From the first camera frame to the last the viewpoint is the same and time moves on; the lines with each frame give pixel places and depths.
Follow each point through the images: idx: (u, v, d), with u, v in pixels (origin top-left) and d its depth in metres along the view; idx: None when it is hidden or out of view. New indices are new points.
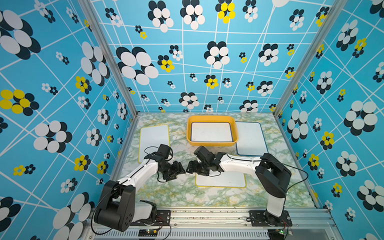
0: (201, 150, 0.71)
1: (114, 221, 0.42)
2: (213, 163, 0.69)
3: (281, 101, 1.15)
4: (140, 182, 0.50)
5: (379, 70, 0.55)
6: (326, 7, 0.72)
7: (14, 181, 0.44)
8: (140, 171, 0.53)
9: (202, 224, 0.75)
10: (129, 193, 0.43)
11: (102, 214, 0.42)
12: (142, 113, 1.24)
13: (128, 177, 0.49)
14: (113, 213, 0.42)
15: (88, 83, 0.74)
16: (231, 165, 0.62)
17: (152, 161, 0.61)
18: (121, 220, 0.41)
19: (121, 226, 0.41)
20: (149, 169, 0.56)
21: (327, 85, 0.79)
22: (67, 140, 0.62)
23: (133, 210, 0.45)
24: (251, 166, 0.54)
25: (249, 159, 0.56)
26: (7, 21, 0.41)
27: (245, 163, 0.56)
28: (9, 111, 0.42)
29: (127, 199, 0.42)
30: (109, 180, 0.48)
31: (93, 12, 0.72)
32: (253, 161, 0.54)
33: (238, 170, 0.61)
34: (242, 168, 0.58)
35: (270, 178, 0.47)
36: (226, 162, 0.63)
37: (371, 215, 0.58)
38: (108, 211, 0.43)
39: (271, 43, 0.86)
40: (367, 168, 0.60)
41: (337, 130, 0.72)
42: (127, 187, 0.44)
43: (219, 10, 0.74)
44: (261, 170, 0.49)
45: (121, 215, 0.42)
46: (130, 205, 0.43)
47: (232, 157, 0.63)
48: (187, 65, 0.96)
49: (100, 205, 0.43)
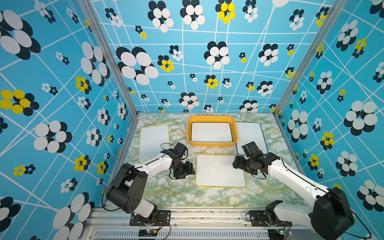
0: (249, 145, 0.69)
1: (122, 201, 0.44)
2: (259, 161, 0.62)
3: (281, 101, 1.15)
4: (153, 172, 0.53)
5: (379, 70, 0.55)
6: (326, 7, 0.72)
7: (14, 181, 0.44)
8: (154, 162, 0.55)
9: (202, 224, 0.75)
10: (140, 179, 0.45)
11: (113, 193, 0.46)
12: (142, 113, 1.24)
13: (143, 165, 0.51)
14: (123, 194, 0.45)
15: (88, 83, 0.74)
16: (282, 174, 0.54)
17: (167, 156, 0.63)
18: (128, 202, 0.44)
19: (127, 208, 0.44)
20: (163, 164, 0.59)
21: (327, 85, 0.79)
22: (67, 140, 0.62)
23: (141, 196, 0.48)
24: (310, 190, 0.46)
25: (312, 182, 0.47)
26: (7, 21, 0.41)
27: (304, 184, 0.48)
28: (9, 111, 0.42)
29: (138, 184, 0.45)
30: (126, 163, 0.48)
31: (93, 13, 0.72)
32: (316, 188, 0.45)
33: (289, 184, 0.53)
34: (296, 185, 0.50)
35: (329, 215, 0.40)
36: (278, 169, 0.55)
37: (371, 215, 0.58)
38: (118, 191, 0.46)
39: (271, 43, 0.86)
40: (367, 168, 0.60)
41: (337, 130, 0.72)
42: (140, 173, 0.46)
43: (219, 10, 0.74)
44: (323, 202, 0.41)
45: (129, 197, 0.44)
46: (139, 190, 0.45)
47: (288, 168, 0.54)
48: (187, 65, 0.96)
49: (113, 183, 0.46)
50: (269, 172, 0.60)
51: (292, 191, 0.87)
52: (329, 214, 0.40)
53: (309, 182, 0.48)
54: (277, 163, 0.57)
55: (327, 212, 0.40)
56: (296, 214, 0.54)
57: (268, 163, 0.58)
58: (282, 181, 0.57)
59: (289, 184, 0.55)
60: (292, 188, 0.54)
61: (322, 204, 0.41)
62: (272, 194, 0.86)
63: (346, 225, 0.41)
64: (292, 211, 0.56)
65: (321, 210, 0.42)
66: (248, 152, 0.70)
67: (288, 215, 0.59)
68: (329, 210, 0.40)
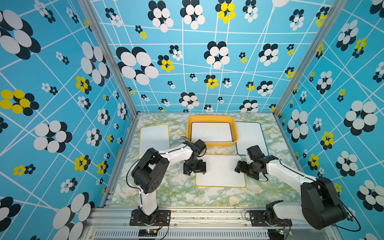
0: (252, 148, 0.76)
1: (144, 182, 0.49)
2: (259, 161, 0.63)
3: (281, 101, 1.15)
4: (174, 160, 0.57)
5: (379, 70, 0.55)
6: (326, 7, 0.72)
7: (14, 181, 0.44)
8: (176, 151, 0.58)
9: (202, 224, 0.75)
10: (163, 164, 0.49)
11: (137, 173, 0.51)
12: (142, 113, 1.24)
13: (166, 152, 0.55)
14: (145, 176, 0.50)
15: (88, 83, 0.74)
16: (277, 169, 0.59)
17: (188, 147, 0.65)
18: (149, 183, 0.49)
19: (147, 188, 0.49)
20: (184, 154, 0.62)
21: (327, 85, 0.79)
22: (67, 140, 0.62)
23: (160, 180, 0.52)
24: (299, 179, 0.49)
25: (302, 173, 0.52)
26: (7, 21, 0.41)
27: (294, 175, 0.52)
28: (9, 111, 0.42)
29: (161, 168, 0.49)
30: (151, 147, 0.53)
31: (93, 12, 0.72)
32: (305, 177, 0.49)
33: (283, 178, 0.57)
34: (288, 177, 0.54)
35: (314, 199, 0.43)
36: (274, 163, 0.61)
37: (371, 214, 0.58)
38: (142, 172, 0.51)
39: (271, 43, 0.86)
40: (367, 168, 0.60)
41: (337, 130, 0.72)
42: (163, 159, 0.50)
43: (219, 10, 0.74)
44: (309, 187, 0.44)
45: (151, 179, 0.49)
46: (160, 174, 0.49)
47: (283, 164, 0.59)
48: (187, 65, 0.96)
49: (139, 164, 0.52)
50: (268, 170, 0.64)
51: (292, 191, 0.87)
52: (313, 197, 0.43)
53: (299, 173, 0.52)
54: (274, 161, 0.63)
55: (311, 195, 0.43)
56: (293, 208, 0.55)
57: (267, 161, 0.64)
58: (279, 177, 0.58)
59: (283, 179, 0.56)
60: (285, 182, 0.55)
61: (307, 188, 0.44)
62: (272, 194, 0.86)
63: (335, 215, 0.42)
64: (289, 206, 0.58)
65: (306, 195, 0.45)
66: (250, 154, 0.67)
67: (286, 210, 0.60)
68: (313, 193, 0.43)
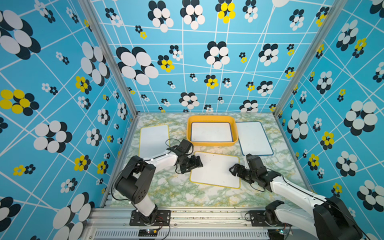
0: (256, 161, 0.69)
1: (130, 192, 0.46)
2: (262, 178, 0.66)
3: (281, 101, 1.15)
4: (160, 165, 0.55)
5: (379, 70, 0.55)
6: (326, 7, 0.72)
7: (14, 181, 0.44)
8: (162, 157, 0.57)
9: (202, 224, 0.75)
10: (149, 170, 0.47)
11: (121, 184, 0.48)
12: (142, 113, 1.24)
13: (151, 158, 0.53)
14: (131, 185, 0.47)
15: (88, 83, 0.74)
16: (284, 189, 0.57)
17: (173, 153, 0.65)
18: (135, 193, 0.46)
19: (134, 198, 0.46)
20: (169, 160, 0.60)
21: (327, 85, 0.79)
22: (67, 140, 0.62)
23: (147, 188, 0.49)
24: (309, 200, 0.47)
25: (310, 192, 0.50)
26: (7, 21, 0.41)
27: (303, 195, 0.50)
28: (9, 111, 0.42)
29: (146, 176, 0.47)
30: (134, 155, 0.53)
31: (93, 12, 0.72)
32: (314, 197, 0.47)
33: (290, 198, 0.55)
34: (296, 198, 0.52)
35: (329, 223, 0.41)
36: (279, 184, 0.58)
37: (371, 215, 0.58)
38: (127, 182, 0.47)
39: (271, 43, 0.86)
40: (367, 168, 0.60)
41: (337, 130, 0.72)
42: (148, 165, 0.48)
43: (219, 10, 0.74)
44: (321, 211, 0.42)
45: (137, 189, 0.46)
46: (146, 182, 0.47)
47: (288, 182, 0.57)
48: (187, 65, 0.96)
49: (123, 174, 0.49)
50: (272, 189, 0.62)
51: None
52: (328, 221, 0.41)
53: (307, 193, 0.50)
54: (279, 179, 0.60)
55: (325, 218, 0.41)
56: (299, 219, 0.54)
57: (271, 179, 0.62)
58: (285, 197, 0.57)
59: (290, 199, 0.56)
60: (291, 201, 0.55)
61: (320, 211, 0.42)
62: (272, 194, 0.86)
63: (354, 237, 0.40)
64: (293, 216, 0.57)
65: (321, 218, 0.43)
66: (252, 166, 0.71)
67: (290, 218, 0.59)
68: (327, 216, 0.41)
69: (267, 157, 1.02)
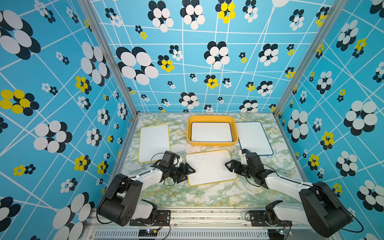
0: (254, 158, 0.71)
1: (115, 213, 0.42)
2: (258, 176, 0.69)
3: (281, 101, 1.15)
4: (146, 183, 0.53)
5: (379, 70, 0.55)
6: (326, 7, 0.72)
7: (14, 181, 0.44)
8: (146, 174, 0.55)
9: (202, 224, 0.75)
10: (136, 187, 0.45)
11: (105, 206, 0.43)
12: (142, 113, 1.24)
13: (136, 175, 0.51)
14: (117, 206, 0.43)
15: (88, 83, 0.74)
16: (277, 182, 0.60)
17: (158, 169, 0.64)
18: (122, 213, 0.42)
19: (120, 220, 0.42)
20: (154, 177, 0.59)
21: (327, 85, 0.79)
22: (67, 139, 0.62)
23: (135, 207, 0.46)
24: (297, 187, 0.50)
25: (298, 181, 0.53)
26: (7, 22, 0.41)
27: (292, 183, 0.53)
28: (9, 111, 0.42)
29: (133, 192, 0.45)
30: (119, 174, 0.48)
31: (93, 12, 0.72)
32: (302, 184, 0.51)
33: (283, 190, 0.58)
34: (287, 187, 0.55)
35: (315, 205, 0.43)
36: (271, 178, 0.62)
37: (371, 215, 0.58)
38: (111, 203, 0.44)
39: (271, 43, 0.86)
40: (367, 168, 0.60)
41: (337, 130, 0.72)
42: (135, 182, 0.46)
43: (219, 10, 0.74)
44: (307, 193, 0.45)
45: (123, 209, 0.43)
46: (134, 200, 0.44)
47: (281, 176, 0.60)
48: (187, 65, 0.96)
49: (107, 194, 0.45)
50: (268, 185, 0.65)
51: None
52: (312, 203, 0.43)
53: (296, 181, 0.53)
54: (272, 174, 0.65)
55: (310, 200, 0.44)
56: (295, 212, 0.55)
57: (265, 175, 0.66)
58: (279, 190, 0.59)
59: (283, 191, 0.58)
60: (285, 192, 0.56)
61: (306, 194, 0.45)
62: (272, 194, 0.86)
63: (340, 220, 0.42)
64: (291, 210, 0.57)
65: (306, 201, 0.45)
66: (251, 164, 0.73)
67: (287, 213, 0.59)
68: (312, 198, 0.44)
69: (267, 157, 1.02)
